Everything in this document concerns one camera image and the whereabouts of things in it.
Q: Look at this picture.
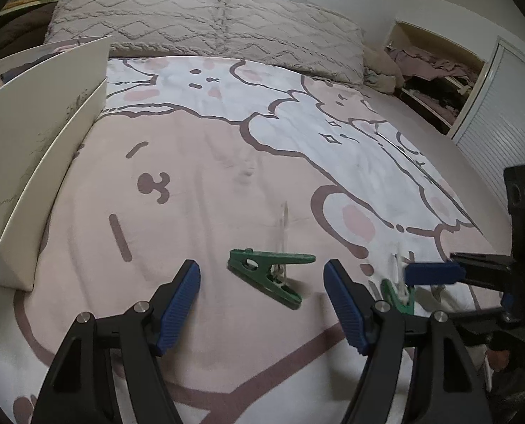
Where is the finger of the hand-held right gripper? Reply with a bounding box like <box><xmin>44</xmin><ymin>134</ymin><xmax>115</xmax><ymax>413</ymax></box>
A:
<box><xmin>404</xmin><ymin>252</ymin><xmax>517</xmax><ymax>285</ymax></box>
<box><xmin>452</xmin><ymin>310</ymin><xmax>511</xmax><ymax>333</ymax></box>

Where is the white cardboard box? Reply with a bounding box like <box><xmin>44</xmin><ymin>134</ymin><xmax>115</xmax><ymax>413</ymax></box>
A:
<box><xmin>0</xmin><ymin>34</ymin><xmax>113</xmax><ymax>257</ymax></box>

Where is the clear plastic strip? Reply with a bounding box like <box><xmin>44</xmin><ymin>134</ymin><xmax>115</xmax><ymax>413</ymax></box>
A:
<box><xmin>275</xmin><ymin>201</ymin><xmax>293</xmax><ymax>284</ymax></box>
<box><xmin>390</xmin><ymin>245</ymin><xmax>415</xmax><ymax>305</ymax></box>

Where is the wooden shelf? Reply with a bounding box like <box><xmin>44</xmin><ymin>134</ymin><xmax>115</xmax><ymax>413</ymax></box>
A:
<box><xmin>0</xmin><ymin>0</ymin><xmax>64</xmax><ymax>18</ymax></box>

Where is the white shutter door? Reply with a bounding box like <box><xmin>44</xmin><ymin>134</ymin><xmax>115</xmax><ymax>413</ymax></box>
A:
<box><xmin>450</xmin><ymin>37</ymin><xmax>525</xmax><ymax>213</ymax></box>

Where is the open closet with clothes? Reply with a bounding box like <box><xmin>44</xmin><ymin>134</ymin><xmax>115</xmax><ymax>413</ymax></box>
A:
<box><xmin>384</xmin><ymin>20</ymin><xmax>497</xmax><ymax>135</ymax></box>

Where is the person's right hand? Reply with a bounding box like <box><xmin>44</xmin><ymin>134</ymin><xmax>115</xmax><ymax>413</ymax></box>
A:
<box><xmin>483</xmin><ymin>349</ymin><xmax>511</xmax><ymax>374</ymax></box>

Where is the brown folded blanket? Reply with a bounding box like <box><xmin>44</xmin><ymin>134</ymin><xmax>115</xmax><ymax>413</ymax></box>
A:
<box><xmin>0</xmin><ymin>6</ymin><xmax>62</xmax><ymax>71</ymax></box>

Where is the cartoon printed blanket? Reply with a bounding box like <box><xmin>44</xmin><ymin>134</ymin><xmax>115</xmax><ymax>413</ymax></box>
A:
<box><xmin>0</xmin><ymin>55</ymin><xmax>511</xmax><ymax>424</ymax></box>

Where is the pile of pink clothes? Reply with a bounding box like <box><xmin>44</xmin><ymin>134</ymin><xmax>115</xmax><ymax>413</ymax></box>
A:
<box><xmin>386</xmin><ymin>46</ymin><xmax>484</xmax><ymax>120</ymax></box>

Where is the beige knitted pillow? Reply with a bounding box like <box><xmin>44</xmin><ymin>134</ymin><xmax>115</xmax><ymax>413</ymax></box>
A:
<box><xmin>46</xmin><ymin>0</ymin><xmax>228</xmax><ymax>58</ymax></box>
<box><xmin>220</xmin><ymin>0</ymin><xmax>367</xmax><ymax>87</ymax></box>

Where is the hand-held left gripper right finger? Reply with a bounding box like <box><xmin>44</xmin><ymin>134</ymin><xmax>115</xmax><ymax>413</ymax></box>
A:
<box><xmin>323</xmin><ymin>260</ymin><xmax>493</xmax><ymax>424</ymax></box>

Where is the light blue cloth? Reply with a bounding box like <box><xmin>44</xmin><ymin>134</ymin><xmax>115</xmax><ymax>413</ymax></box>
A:
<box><xmin>364</xmin><ymin>73</ymin><xmax>398</xmax><ymax>93</ymax></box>

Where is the green plastic clothespin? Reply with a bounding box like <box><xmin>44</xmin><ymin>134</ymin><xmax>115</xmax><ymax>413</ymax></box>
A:
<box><xmin>381</xmin><ymin>278</ymin><xmax>417</xmax><ymax>314</ymax></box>
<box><xmin>227</xmin><ymin>248</ymin><xmax>317</xmax><ymax>310</ymax></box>

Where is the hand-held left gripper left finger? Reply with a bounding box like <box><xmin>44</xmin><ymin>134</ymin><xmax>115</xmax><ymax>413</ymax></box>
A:
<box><xmin>31</xmin><ymin>260</ymin><xmax>201</xmax><ymax>424</ymax></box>

